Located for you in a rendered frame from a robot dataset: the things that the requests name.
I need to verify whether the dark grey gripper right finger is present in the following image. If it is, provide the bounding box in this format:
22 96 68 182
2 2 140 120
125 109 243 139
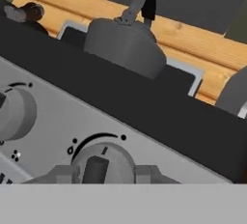
134 164 180 184

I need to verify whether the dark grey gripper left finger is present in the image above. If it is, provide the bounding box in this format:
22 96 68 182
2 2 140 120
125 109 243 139
22 164 80 184

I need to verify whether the grey stove knob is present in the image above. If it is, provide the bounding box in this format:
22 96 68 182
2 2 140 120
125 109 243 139
0 85 39 142
70 142 136 184

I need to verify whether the black and silver stove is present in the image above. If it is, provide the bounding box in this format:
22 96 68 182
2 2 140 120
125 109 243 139
0 0 247 184

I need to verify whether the dark brown and grey object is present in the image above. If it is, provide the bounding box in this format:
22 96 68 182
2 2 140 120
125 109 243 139
3 1 50 37

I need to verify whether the grey kettle with black handle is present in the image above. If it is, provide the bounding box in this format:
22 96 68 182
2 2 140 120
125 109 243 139
83 0 168 80

